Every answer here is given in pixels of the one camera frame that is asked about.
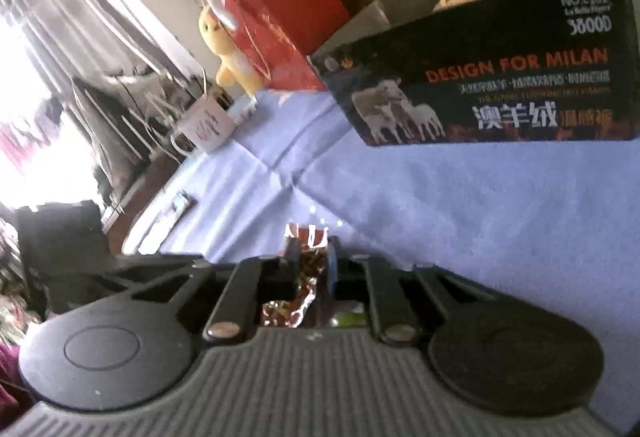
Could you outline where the blue printed cloth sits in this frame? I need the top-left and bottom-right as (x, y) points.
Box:
(121, 88), (640, 433)

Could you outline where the black storage box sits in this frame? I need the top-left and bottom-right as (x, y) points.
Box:
(309, 0), (638, 147)

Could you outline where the white mug with pens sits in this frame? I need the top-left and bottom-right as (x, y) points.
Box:
(169, 95), (236, 157)

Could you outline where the smartphone on cloth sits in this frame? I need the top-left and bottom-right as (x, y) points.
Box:
(138, 191), (196, 254)

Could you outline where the yellow plush toy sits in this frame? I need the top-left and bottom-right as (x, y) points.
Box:
(198, 6), (266, 96)

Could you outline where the foil chocolate snack wrapper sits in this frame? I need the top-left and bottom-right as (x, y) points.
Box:
(260, 223), (329, 329)

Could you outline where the red gift box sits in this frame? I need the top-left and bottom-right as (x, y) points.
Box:
(224, 0), (349, 90)

